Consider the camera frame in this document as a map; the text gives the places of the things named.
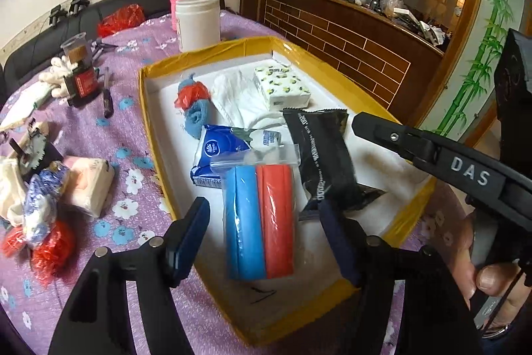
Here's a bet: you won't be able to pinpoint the green bamboo wall decal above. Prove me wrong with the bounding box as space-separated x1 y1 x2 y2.
432 0 532 139

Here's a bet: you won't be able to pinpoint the purple floral tablecloth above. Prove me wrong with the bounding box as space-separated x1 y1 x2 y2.
0 8 474 355

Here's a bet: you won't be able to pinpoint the pink rose tissue pack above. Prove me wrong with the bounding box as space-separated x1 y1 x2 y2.
62 155 116 218

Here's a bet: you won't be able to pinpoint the black plastic packet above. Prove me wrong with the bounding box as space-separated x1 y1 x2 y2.
282 108 387 223

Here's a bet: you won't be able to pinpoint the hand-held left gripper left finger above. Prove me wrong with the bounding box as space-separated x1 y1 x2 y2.
48 196 211 355

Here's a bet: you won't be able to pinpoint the white work gloves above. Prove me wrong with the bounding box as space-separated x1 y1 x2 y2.
39 55 79 100

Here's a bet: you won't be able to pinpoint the bagged blue and red sponges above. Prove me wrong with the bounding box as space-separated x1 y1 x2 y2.
210 144 301 281

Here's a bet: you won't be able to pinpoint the dark metal tool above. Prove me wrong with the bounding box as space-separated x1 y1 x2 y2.
90 39 117 58

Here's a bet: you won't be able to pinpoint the yellow cardboard box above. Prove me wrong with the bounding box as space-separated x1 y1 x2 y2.
137 36 437 347

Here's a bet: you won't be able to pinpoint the clear plastic cup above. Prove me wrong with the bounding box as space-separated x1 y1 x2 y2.
60 32 90 67

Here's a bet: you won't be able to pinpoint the black pen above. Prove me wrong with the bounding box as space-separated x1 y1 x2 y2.
101 67 115 118

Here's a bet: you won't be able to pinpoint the white plastic jar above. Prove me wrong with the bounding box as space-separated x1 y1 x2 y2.
175 0 222 53

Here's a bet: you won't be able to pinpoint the blue and red knit cloth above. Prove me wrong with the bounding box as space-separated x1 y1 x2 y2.
174 73 214 140

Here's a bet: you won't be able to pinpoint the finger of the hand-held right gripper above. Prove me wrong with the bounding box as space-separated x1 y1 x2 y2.
351 111 532 211

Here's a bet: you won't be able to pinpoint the small motor with wooden wheel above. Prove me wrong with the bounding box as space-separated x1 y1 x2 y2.
62 62 100 108

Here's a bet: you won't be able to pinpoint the white yellow print tissue pack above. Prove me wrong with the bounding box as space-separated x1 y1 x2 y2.
253 63 312 111

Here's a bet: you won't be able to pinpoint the blue and white patterned bag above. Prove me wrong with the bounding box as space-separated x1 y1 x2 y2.
23 160 71 252

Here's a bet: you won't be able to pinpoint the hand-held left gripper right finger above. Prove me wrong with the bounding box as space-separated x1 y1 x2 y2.
318 199 485 355

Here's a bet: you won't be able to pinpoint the black leather sofa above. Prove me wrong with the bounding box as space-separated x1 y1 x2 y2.
0 0 225 89

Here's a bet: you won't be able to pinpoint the person's right hand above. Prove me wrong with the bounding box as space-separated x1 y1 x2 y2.
451 210 532 339

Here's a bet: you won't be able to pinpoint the blue and white wipes pack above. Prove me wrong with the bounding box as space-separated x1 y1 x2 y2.
190 124 283 189

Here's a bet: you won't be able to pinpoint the white plastic bag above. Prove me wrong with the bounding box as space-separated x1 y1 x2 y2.
210 68 292 131

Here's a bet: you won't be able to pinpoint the red plastic bag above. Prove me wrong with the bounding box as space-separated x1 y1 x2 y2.
97 3 146 37

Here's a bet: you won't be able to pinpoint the small red mesh scrubber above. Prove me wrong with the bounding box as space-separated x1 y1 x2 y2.
0 226 30 258

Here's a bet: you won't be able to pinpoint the wooden counter cabinet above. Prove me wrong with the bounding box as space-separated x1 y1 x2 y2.
243 0 489 139

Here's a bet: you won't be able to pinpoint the cream white cloth bundle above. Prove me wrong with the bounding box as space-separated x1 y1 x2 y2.
0 155 30 231

